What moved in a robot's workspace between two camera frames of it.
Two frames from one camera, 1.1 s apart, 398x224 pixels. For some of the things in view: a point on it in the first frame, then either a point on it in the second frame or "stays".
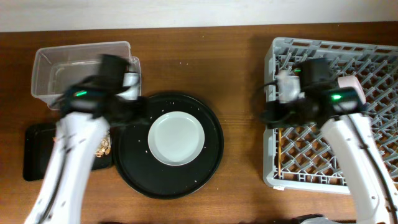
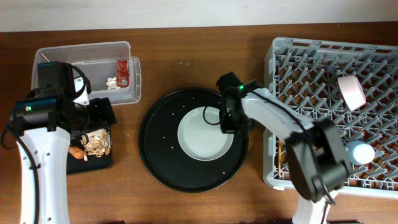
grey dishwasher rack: x=301 y=157 stays
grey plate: x=176 y=138 -> x=200 y=135
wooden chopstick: x=280 y=150 stays
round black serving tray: x=145 y=174 -> x=163 y=155
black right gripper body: x=298 y=112 -> x=232 y=121
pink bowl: x=352 y=81 stays
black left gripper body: x=143 y=116 -> x=100 y=116
